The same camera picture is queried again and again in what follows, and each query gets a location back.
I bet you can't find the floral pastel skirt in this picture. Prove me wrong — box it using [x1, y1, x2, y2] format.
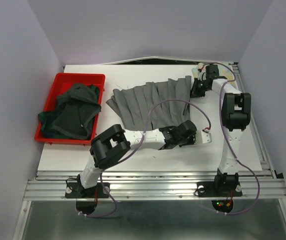
[192, 62, 238, 88]

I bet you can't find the grey skirt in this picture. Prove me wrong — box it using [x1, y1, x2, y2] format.
[106, 75, 192, 131]

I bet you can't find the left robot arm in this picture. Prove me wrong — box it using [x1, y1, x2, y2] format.
[77, 120, 197, 197]

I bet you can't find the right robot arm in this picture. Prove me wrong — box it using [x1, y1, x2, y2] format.
[191, 62, 251, 195]

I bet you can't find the dark charcoal knit skirt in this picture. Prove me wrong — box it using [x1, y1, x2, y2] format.
[51, 83, 102, 140]

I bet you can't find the red plastic bin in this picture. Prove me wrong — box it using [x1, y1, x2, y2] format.
[34, 73, 105, 145]

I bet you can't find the dark green skirt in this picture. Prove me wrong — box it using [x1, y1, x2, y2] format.
[37, 84, 102, 140]

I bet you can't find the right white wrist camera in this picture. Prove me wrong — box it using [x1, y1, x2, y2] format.
[196, 62, 208, 81]

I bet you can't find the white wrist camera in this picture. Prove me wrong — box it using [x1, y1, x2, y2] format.
[195, 130, 212, 145]
[196, 62, 208, 81]

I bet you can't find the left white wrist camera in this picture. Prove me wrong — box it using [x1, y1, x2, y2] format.
[195, 130, 212, 145]

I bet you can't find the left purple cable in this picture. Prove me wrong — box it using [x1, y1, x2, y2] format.
[77, 99, 212, 218]

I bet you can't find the purple cable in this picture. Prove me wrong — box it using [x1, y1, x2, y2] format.
[77, 99, 212, 218]
[197, 61, 260, 217]

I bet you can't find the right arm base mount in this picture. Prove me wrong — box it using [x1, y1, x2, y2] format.
[194, 174, 243, 198]

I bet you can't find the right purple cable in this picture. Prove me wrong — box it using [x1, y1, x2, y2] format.
[197, 61, 260, 217]

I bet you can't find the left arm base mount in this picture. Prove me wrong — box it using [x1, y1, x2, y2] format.
[64, 182, 109, 200]

